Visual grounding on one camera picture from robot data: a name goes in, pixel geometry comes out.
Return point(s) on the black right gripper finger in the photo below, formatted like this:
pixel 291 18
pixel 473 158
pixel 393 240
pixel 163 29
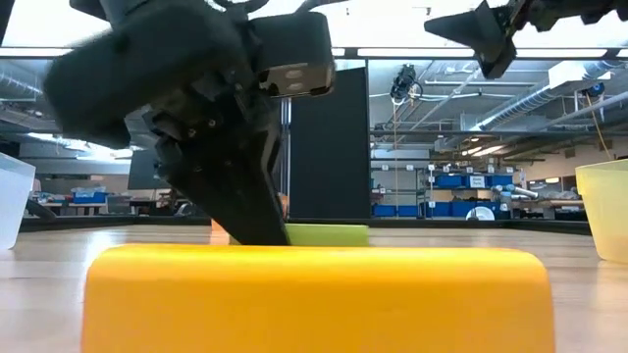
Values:
pixel 471 27
pixel 498 61

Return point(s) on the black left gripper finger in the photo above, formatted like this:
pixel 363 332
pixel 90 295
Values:
pixel 230 196
pixel 277 147

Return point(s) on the long green block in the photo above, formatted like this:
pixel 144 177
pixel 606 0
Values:
pixel 329 235

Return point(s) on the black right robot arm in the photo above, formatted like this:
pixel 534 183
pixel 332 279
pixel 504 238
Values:
pixel 606 7

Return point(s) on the grey background robot arm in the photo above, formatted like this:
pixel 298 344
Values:
pixel 520 191

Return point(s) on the metal partition pole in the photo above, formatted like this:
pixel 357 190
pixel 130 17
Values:
pixel 286 147

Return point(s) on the translucent orange bin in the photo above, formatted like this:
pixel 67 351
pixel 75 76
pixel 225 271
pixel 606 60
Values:
pixel 218 235

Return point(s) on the black partition panel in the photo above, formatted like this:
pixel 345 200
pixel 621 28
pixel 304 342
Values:
pixel 331 147

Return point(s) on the dark monitor screen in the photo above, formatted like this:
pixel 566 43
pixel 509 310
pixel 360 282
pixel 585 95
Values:
pixel 144 171

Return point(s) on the large yellow block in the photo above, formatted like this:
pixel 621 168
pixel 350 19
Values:
pixel 319 304

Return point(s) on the blue tray on workbench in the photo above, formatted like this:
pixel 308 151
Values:
pixel 89 197

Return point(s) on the white round object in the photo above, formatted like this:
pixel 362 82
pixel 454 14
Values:
pixel 481 213

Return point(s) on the blue storage bins low shelf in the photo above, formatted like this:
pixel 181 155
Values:
pixel 422 210

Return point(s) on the translucent yellow bin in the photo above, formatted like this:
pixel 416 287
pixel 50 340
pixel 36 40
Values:
pixel 606 211

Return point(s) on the translucent white bin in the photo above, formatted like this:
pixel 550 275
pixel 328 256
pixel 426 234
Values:
pixel 14 201

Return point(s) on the silver ventilation duct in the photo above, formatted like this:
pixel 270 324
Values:
pixel 525 105

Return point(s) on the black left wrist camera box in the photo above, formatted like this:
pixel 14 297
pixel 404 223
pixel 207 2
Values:
pixel 294 54

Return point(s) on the black table edge rail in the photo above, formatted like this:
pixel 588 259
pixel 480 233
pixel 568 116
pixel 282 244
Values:
pixel 490 224

